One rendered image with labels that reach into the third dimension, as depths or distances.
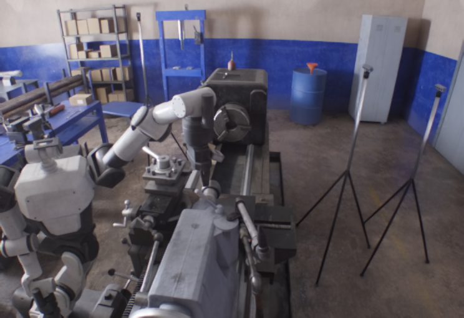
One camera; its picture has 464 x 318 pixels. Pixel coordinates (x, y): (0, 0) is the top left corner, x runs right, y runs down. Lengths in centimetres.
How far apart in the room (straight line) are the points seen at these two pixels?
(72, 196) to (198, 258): 52
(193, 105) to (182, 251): 45
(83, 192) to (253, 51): 456
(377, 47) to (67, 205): 480
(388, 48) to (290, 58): 169
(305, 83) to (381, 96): 143
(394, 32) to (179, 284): 488
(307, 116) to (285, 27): 164
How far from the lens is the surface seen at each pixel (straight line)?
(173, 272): 87
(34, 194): 115
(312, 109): 488
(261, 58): 534
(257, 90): 202
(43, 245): 146
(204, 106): 77
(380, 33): 511
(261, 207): 152
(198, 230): 98
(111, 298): 207
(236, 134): 195
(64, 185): 112
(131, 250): 147
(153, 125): 98
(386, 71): 526
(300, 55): 536
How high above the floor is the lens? 184
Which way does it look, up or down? 27 degrees down
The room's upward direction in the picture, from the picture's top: straight up
